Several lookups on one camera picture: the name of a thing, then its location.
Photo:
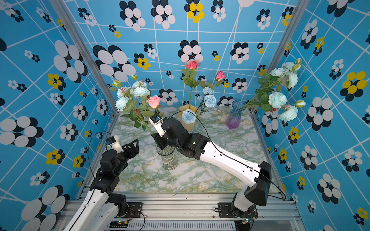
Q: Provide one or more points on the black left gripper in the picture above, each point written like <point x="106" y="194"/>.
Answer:
<point x="135" y="150"/>

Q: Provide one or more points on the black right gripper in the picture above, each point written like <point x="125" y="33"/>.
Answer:
<point x="160" y="140"/>

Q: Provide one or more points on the clear ribbed glass vase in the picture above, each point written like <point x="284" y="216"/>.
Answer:
<point x="168" y="159"/>

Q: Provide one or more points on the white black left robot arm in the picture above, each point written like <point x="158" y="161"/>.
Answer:
<point x="101" y="205"/>

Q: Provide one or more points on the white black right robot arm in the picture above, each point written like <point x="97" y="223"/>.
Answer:
<point x="257" y="177"/>

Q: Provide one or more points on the yellow beige vase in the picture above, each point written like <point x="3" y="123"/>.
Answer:
<point x="187" y="114"/>

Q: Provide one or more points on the purple tinted glass vase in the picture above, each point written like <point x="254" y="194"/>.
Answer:
<point x="234" y="119"/>

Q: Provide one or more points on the blue carnation stem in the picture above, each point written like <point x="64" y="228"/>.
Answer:
<point x="208" y="101"/>

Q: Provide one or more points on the red rose stem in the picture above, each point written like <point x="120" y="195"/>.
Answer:
<point x="189" y="75"/>

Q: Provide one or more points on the small pink rose stem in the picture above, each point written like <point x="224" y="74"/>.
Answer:
<point x="215" y="83"/>

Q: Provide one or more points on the green circuit board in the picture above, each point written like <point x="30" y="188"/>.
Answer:
<point x="119" y="224"/>

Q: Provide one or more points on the light blue peony bouquet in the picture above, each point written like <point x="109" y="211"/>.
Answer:
<point x="269" y="96"/>

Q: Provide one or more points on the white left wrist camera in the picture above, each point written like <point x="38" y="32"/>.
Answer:
<point x="113" y="142"/>

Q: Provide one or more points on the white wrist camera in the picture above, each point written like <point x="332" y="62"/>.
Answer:
<point x="156" y="121"/>
<point x="113" y="142"/>

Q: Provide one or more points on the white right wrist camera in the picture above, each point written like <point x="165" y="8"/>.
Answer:
<point x="156" y="121"/>

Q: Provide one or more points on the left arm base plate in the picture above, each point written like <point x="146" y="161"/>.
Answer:
<point x="130" y="210"/>

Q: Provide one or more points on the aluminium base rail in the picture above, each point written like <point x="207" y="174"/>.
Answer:
<point x="195" y="212"/>

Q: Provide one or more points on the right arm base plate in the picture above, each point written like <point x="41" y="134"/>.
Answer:
<point x="226" y="210"/>

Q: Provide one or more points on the aluminium frame post right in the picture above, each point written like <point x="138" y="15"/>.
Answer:
<point x="288" y="33"/>

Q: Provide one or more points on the aluminium frame post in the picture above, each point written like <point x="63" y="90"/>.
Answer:
<point x="288" y="33"/>
<point x="74" y="33"/>

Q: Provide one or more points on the aluminium frame post left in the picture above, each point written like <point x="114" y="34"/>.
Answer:
<point x="74" y="33"/>

